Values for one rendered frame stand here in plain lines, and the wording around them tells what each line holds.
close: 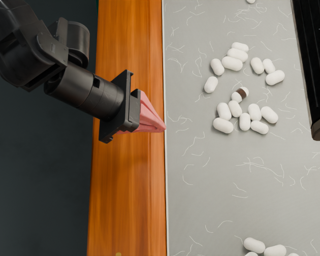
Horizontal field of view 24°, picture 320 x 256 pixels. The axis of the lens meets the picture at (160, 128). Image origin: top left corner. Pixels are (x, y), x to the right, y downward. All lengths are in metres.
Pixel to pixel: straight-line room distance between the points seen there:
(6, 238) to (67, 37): 1.01
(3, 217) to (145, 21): 0.86
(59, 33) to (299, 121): 0.45
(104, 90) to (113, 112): 0.04
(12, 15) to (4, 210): 1.11
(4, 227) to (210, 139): 0.92
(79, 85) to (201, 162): 0.28
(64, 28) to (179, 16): 0.37
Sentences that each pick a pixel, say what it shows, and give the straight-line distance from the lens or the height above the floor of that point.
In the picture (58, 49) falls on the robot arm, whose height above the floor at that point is 1.00.
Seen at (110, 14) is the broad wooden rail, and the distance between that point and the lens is 1.40.
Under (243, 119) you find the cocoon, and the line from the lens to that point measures 1.26.
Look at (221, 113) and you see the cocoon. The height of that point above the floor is 0.76.
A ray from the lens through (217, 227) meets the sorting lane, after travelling 1.17.
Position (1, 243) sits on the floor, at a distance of 2.02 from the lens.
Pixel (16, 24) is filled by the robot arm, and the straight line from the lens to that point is 1.01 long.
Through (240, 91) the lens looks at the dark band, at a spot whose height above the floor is 0.76.
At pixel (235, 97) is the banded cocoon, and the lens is 1.28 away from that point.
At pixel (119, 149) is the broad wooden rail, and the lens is 1.21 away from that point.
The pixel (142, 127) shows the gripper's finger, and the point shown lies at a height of 0.84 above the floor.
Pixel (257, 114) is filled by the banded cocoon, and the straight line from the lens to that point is 1.26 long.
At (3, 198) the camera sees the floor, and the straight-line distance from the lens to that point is 2.08.
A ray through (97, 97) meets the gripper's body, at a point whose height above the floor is 0.93.
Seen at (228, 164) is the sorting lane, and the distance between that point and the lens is 1.22.
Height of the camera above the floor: 1.77
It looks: 55 degrees down
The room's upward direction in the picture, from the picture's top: straight up
